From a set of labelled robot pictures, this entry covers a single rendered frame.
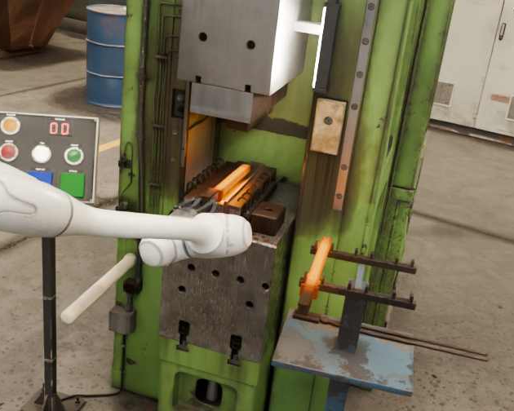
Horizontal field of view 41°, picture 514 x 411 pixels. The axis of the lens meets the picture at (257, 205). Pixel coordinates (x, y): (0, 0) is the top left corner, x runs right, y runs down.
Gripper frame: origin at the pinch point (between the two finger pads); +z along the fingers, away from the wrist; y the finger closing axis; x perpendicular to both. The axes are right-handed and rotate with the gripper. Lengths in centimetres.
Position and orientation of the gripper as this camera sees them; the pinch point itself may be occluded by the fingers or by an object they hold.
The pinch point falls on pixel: (210, 198)
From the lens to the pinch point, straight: 209.4
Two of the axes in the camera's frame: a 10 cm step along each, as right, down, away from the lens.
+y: 9.5, 2.2, -2.4
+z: 3.0, -3.5, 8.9
